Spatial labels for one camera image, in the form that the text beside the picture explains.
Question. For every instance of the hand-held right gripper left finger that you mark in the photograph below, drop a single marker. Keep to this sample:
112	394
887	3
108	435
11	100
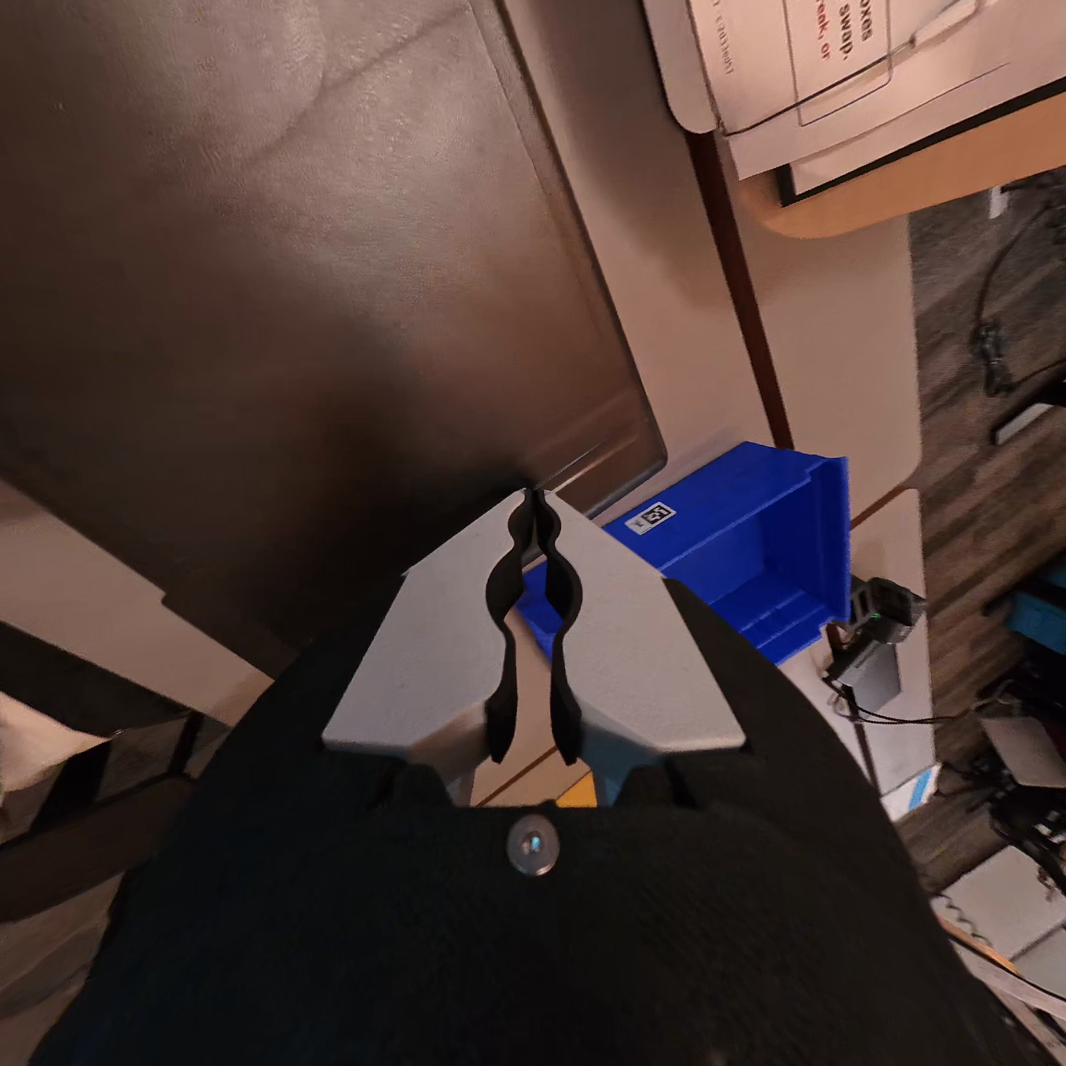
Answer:
416	666

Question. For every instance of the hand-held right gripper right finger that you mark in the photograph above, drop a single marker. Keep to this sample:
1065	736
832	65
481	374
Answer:
649	666

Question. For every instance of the white desk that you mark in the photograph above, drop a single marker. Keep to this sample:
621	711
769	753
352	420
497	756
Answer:
833	333

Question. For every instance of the yellow label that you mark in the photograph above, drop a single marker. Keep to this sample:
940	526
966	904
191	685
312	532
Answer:
576	798

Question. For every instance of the blue plastic bin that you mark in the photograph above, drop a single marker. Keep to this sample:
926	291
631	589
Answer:
749	550

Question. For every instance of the grey box device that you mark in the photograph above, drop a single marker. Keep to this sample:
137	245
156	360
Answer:
870	670

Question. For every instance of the blue and white packet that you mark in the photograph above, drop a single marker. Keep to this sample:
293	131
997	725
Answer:
914	791

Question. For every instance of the grey flat plate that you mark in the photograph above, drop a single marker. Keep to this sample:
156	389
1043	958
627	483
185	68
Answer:
1028	749

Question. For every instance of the teal box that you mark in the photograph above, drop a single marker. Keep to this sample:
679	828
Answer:
1041	620

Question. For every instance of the light wooden board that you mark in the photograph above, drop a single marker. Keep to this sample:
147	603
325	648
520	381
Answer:
874	208

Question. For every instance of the black framed sheet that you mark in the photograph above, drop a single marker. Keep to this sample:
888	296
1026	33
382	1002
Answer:
916	150

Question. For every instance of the white printed paper sheet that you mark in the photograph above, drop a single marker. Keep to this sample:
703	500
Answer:
749	67

